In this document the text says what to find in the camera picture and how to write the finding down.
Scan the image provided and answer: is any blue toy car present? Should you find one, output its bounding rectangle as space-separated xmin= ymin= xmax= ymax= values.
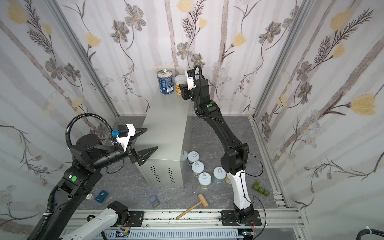
xmin=95 ymin=190 xmax=109 ymax=203

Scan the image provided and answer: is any small grey blue block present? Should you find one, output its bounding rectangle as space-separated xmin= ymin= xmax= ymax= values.
xmin=149 ymin=195 xmax=161 ymax=208

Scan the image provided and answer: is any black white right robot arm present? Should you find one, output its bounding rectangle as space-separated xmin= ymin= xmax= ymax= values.
xmin=181 ymin=65 xmax=255 ymax=226

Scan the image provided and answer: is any black cable bottom right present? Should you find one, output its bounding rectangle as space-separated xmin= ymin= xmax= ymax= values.
xmin=355 ymin=227 xmax=384 ymax=240

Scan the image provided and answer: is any aluminium rail base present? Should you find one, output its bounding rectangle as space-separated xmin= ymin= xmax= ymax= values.
xmin=55 ymin=208 xmax=310 ymax=240

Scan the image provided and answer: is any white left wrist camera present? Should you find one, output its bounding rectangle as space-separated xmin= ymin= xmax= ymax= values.
xmin=111 ymin=124 xmax=136 ymax=152

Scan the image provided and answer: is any white can near cabinet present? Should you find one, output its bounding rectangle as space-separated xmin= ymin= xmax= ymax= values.
xmin=188 ymin=151 xmax=200 ymax=165

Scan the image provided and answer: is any grey metal cabinet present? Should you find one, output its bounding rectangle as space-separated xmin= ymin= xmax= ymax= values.
xmin=135 ymin=92 xmax=193 ymax=189

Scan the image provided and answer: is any yellow labelled white can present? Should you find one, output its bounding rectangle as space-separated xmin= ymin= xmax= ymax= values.
xmin=225 ymin=176 xmax=232 ymax=184

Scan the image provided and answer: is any blue labelled tin can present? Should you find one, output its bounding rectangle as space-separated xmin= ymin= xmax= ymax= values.
xmin=157 ymin=69 xmax=175 ymax=95

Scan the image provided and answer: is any orange can with plastic lid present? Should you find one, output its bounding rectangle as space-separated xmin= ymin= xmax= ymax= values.
xmin=174 ymin=75 xmax=187 ymax=95

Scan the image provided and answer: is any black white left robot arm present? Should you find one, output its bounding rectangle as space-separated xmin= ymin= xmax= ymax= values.
xmin=29 ymin=113 xmax=158 ymax=240

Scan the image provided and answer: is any wooden mallet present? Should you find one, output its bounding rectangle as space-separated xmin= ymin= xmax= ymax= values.
xmin=176 ymin=194 xmax=209 ymax=220

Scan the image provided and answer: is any green labelled white can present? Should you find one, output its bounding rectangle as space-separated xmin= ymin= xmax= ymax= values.
xmin=199 ymin=172 xmax=212 ymax=189

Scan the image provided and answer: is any pink labelled white can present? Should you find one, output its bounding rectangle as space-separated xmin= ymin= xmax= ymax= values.
xmin=192 ymin=161 xmax=205 ymax=177

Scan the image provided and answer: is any green toy block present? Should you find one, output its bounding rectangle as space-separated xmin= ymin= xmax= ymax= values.
xmin=252 ymin=181 xmax=270 ymax=197

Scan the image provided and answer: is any teal labelled white can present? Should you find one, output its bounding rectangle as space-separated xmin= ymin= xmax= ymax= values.
xmin=213 ymin=167 xmax=227 ymax=183

